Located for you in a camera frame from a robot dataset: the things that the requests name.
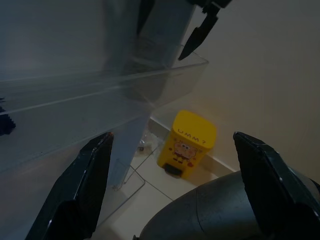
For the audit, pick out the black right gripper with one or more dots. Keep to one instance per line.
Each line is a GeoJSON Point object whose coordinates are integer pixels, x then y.
{"type": "Point", "coordinates": [212, 5]}

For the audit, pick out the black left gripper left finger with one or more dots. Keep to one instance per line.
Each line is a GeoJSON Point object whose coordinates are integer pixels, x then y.
{"type": "Point", "coordinates": [82, 187]}

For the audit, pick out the clear plastic rubbish bag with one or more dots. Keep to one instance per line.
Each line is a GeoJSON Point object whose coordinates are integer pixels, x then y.
{"type": "Point", "coordinates": [147, 143]}

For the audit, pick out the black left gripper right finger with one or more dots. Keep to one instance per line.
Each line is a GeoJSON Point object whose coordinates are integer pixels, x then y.
{"type": "Point", "coordinates": [275, 195]}

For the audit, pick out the silver fridge main door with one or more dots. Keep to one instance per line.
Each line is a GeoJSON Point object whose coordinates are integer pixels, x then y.
{"type": "Point", "coordinates": [37, 37]}

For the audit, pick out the clear fridge door bin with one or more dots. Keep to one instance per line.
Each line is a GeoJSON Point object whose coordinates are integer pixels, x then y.
{"type": "Point", "coordinates": [75, 82]}

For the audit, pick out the yellow cartoon pedal bin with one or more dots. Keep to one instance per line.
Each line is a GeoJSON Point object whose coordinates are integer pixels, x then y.
{"type": "Point", "coordinates": [190, 130]}

